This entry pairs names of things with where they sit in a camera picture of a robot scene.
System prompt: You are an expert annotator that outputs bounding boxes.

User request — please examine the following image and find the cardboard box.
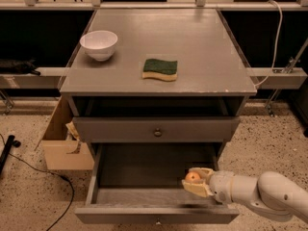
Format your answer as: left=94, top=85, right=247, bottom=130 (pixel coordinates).
left=40, top=98, right=94, bottom=170

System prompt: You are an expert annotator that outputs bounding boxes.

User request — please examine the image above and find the green and yellow sponge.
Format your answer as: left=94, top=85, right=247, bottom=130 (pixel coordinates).
left=142, top=59, right=177, bottom=82

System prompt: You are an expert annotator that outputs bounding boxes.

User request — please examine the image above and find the grey wooden drawer cabinet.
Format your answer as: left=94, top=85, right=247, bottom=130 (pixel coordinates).
left=59, top=7, right=258, bottom=152

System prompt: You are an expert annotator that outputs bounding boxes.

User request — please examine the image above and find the white hanging cable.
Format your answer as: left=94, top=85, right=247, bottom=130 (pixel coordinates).
left=253, top=0, right=284, bottom=89

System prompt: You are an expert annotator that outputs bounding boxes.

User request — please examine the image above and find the white ceramic bowl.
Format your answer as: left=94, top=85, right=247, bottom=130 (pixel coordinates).
left=79, top=30, right=118, bottom=62

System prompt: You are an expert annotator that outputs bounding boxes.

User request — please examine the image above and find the black bar on floor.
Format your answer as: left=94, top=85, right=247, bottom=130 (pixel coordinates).
left=0, top=135, right=21, bottom=174

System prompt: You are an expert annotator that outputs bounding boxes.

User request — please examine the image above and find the black object on rail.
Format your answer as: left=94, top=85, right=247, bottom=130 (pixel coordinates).
left=0, top=59, right=40, bottom=76

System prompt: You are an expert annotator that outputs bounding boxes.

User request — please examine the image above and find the small orange fruit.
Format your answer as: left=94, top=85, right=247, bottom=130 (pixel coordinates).
left=185, top=171, right=201, bottom=183

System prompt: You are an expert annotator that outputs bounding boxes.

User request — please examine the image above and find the black floor cable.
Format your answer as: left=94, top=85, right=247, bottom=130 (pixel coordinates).
left=0, top=134, right=75, bottom=231

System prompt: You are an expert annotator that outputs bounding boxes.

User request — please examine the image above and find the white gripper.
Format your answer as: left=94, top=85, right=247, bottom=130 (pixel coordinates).
left=182, top=167, right=235, bottom=204

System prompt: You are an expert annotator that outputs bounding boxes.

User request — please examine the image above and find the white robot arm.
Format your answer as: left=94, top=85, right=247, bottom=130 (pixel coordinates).
left=182, top=167, right=308, bottom=223

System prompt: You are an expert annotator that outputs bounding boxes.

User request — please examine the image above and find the open grey middle drawer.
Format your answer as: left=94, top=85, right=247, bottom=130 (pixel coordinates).
left=75, top=143, right=239, bottom=224

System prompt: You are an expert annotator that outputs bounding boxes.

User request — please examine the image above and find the closed grey top drawer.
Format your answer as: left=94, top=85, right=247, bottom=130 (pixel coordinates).
left=73, top=116, right=240, bottom=142

